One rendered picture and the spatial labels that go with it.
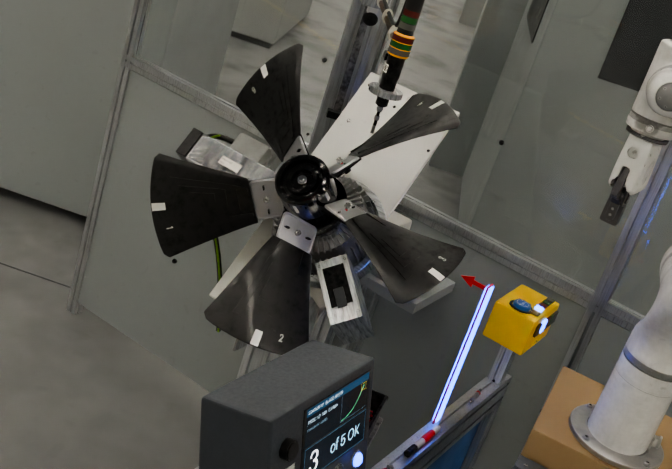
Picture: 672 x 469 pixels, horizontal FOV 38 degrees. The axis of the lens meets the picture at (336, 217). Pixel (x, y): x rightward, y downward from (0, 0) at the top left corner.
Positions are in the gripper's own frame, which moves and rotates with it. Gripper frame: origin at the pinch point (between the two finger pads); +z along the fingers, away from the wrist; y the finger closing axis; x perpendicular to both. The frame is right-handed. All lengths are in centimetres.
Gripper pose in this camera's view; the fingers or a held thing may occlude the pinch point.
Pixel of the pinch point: (612, 212)
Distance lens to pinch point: 183.6
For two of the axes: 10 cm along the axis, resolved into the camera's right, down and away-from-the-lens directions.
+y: 5.2, -1.8, 8.3
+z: -2.9, 8.8, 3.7
